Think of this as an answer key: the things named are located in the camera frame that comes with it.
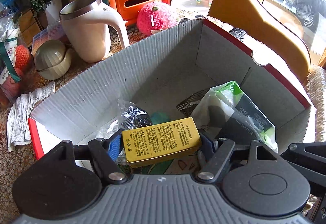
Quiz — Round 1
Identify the yellow small box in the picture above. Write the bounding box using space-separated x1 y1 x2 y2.
122 117 202 168

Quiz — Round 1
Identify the dark patterned small bag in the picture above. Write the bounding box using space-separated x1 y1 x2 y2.
118 99 152 130

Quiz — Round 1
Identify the green white paper packet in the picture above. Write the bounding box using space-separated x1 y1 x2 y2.
191 81 278 152

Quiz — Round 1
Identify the red cardboard box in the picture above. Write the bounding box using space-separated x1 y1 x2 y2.
31 19 316 152

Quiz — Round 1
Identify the white crumpled cloth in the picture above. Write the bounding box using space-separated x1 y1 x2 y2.
7 81 56 153

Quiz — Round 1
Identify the round cream ribbed container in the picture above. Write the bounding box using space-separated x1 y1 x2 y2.
34 40 74 81

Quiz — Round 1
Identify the clear plastic bag of items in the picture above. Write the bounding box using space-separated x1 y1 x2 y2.
1 4 32 109

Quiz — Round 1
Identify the colourful plastic organizer box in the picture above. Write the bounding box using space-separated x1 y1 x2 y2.
32 23 69 56

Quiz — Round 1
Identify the cream steel mug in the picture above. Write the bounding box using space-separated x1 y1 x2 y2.
59 0 130 63

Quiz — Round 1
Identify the pink fuzzy ball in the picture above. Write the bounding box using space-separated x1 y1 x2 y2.
137 1 177 36

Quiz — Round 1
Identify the yellow chair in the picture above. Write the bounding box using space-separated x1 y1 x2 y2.
208 0 311 83

